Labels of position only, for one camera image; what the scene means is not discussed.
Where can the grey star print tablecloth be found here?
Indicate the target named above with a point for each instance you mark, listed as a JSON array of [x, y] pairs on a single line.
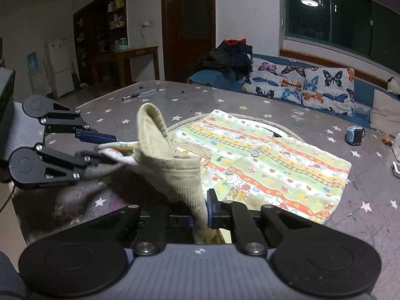
[[359, 168]]

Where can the teal toy car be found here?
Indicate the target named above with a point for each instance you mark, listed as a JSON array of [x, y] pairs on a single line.
[[354, 136]]

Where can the glass kettle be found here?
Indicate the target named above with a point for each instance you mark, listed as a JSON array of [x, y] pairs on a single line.
[[120, 45]]

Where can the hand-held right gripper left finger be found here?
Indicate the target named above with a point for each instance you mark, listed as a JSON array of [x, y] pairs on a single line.
[[157, 228]]

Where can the wooden shelf cabinet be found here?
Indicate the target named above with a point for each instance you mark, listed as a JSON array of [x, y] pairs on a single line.
[[93, 22]]

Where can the white wall socket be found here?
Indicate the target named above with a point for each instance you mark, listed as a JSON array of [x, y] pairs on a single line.
[[145, 24]]

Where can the patterned children's jacket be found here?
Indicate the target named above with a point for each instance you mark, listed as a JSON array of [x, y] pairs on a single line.
[[265, 162]]

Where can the white refrigerator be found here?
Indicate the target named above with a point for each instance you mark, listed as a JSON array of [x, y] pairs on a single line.
[[61, 65]]

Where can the wooden desk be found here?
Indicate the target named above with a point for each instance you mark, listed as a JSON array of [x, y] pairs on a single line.
[[137, 51]]

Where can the small orange toy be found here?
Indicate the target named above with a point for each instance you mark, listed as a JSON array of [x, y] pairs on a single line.
[[387, 140]]

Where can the black white plush toy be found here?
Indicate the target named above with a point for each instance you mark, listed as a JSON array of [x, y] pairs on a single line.
[[393, 86]]

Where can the blue sofa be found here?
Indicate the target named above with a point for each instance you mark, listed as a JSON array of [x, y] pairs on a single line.
[[206, 78]]

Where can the black clear ballpoint pen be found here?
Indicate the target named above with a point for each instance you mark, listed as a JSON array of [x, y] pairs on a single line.
[[137, 94]]

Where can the pile of dark clothes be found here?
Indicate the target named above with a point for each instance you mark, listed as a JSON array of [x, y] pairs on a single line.
[[225, 59]]

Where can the brown wooden door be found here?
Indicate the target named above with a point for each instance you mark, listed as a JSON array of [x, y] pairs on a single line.
[[187, 31]]

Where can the green framed window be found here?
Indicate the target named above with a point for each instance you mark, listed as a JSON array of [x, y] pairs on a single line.
[[343, 15]]

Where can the small white box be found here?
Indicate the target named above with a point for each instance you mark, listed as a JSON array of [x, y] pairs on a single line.
[[397, 169]]

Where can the water dispenser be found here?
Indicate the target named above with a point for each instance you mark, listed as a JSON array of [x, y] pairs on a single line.
[[36, 78]]

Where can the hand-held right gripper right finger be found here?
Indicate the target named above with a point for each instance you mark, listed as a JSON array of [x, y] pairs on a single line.
[[213, 212]]

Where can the grey pillow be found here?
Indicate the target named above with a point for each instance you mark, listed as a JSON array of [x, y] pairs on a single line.
[[386, 111]]

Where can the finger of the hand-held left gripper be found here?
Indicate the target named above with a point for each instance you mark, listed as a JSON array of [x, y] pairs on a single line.
[[100, 137], [90, 158]]

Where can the butterfly print pillow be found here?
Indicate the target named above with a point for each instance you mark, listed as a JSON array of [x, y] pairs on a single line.
[[297, 81]]

